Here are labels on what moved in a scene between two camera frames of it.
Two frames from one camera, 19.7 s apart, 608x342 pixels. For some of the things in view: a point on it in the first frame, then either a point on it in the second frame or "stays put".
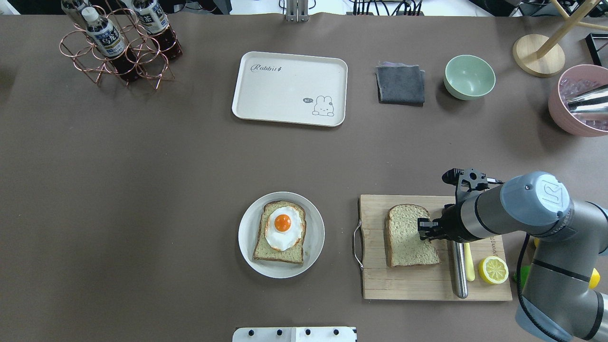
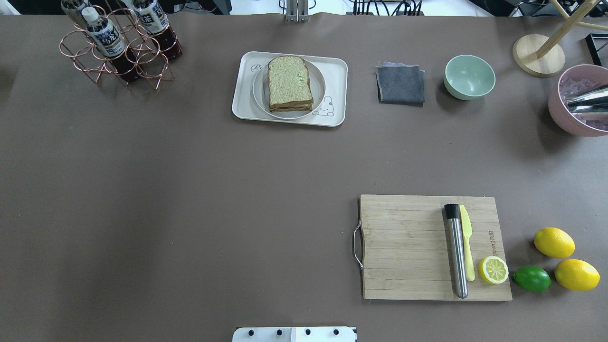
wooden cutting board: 381,281 stays put
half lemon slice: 493,270 stays put
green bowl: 469,77 stays put
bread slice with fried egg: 281,232 → 302,108
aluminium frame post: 297,11 stays put
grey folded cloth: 401,84 stays put
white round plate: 314,236 → 261,91
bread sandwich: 404,246 → 288,81
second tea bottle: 109,42 stays put
